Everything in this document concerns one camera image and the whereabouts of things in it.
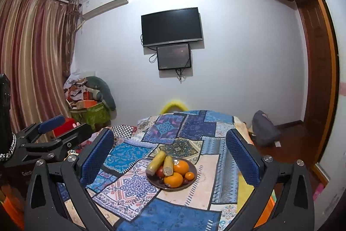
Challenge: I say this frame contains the peeled sugarcane piece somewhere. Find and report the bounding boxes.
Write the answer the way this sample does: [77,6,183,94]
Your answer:
[146,150,167,176]

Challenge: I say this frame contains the striped brown curtain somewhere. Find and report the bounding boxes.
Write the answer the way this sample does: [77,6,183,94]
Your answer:
[0,0,80,139]

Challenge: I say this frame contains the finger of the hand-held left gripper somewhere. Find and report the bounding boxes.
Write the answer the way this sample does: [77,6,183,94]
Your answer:
[13,115,66,145]
[20,123,93,159]

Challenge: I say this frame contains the black wall television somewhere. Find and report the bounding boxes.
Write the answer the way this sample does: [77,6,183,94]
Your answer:
[141,7,204,48]

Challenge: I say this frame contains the black monitor cable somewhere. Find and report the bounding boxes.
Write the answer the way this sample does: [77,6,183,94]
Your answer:
[176,68,187,83]

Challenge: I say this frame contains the white sliding door pink hearts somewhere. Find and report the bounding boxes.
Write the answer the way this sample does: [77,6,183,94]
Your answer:
[305,0,346,223]

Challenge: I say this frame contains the grey green plush toy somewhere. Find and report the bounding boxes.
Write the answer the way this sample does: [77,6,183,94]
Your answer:
[86,76,117,110]

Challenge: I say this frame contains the white air conditioner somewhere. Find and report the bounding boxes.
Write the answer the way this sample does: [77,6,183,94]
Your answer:
[80,0,130,18]

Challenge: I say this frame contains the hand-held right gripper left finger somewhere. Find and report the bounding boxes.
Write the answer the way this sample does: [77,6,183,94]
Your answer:
[24,128,114,231]

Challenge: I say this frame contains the green storage box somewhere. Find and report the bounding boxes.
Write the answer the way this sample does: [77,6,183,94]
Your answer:
[71,101,111,131]

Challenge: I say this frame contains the dark purple plate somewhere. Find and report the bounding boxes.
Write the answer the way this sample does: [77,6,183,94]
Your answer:
[146,157,198,191]

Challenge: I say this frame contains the orange yellow blanket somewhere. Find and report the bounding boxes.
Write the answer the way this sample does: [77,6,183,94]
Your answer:
[237,177,275,227]

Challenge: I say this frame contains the plain large orange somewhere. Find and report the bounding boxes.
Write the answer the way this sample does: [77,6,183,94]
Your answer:
[173,160,190,176]

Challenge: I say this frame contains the small black wall monitor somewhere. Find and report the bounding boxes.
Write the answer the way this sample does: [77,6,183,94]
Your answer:
[156,43,192,71]

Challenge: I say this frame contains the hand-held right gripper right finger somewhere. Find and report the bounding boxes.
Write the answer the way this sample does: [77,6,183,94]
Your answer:
[226,129,315,231]

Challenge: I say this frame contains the orange cardboard box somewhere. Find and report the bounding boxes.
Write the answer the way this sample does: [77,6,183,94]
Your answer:
[77,100,98,110]

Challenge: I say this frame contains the wooden wardrobe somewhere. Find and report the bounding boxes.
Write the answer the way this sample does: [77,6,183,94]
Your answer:
[253,0,340,185]

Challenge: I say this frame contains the red box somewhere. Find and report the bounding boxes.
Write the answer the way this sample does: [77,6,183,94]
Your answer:
[53,117,79,137]

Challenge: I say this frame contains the black white braided cable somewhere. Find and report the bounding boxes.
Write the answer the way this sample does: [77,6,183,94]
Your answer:
[0,135,17,162]

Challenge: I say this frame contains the pile of paper clutter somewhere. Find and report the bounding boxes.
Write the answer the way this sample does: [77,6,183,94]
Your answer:
[63,71,94,112]

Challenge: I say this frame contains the patchwork printed tablecloth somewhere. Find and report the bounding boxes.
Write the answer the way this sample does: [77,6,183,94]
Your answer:
[57,110,255,231]

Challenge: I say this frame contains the large orange with sticker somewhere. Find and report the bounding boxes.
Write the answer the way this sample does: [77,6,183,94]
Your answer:
[164,172,184,189]

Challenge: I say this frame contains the grey bag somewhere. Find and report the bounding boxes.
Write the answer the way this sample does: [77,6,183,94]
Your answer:
[252,110,282,147]

